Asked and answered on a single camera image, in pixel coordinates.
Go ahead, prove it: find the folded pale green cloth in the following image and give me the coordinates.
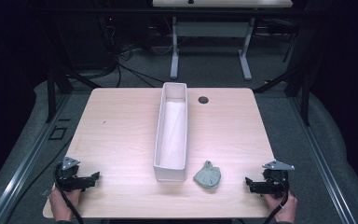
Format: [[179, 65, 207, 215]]
[[192, 160, 222, 189]]

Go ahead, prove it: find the black metal frame stand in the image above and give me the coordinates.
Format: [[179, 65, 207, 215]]
[[253, 0, 324, 127], [27, 0, 102, 124]]

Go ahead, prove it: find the person's left hand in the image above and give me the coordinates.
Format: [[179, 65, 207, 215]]
[[48, 186, 82, 222]]

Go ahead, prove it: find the person's right hand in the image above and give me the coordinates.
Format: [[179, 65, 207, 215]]
[[262, 190, 299, 224]]

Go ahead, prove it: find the long white rectangular box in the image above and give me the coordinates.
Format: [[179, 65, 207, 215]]
[[153, 81, 189, 183]]

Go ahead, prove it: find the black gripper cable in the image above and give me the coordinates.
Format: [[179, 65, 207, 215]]
[[53, 161, 85, 224], [262, 175, 291, 224]]

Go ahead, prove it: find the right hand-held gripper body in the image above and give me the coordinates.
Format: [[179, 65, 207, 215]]
[[261, 160, 296, 199]]

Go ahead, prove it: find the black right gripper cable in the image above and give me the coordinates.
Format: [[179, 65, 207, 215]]
[[262, 175, 291, 224]]

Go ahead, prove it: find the aluminium floor rail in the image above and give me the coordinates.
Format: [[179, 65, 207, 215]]
[[0, 92, 73, 224], [288, 96, 358, 224]]

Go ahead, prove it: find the bundle of black floor cables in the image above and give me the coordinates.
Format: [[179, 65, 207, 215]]
[[94, 0, 175, 89]]

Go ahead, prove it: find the white desk with metal legs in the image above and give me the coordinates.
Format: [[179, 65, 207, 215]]
[[151, 0, 294, 81]]

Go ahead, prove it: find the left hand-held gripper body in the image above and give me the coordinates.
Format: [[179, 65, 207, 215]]
[[54, 156, 86, 192]]

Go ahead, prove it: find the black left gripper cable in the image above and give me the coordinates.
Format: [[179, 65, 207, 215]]
[[53, 161, 85, 224]]

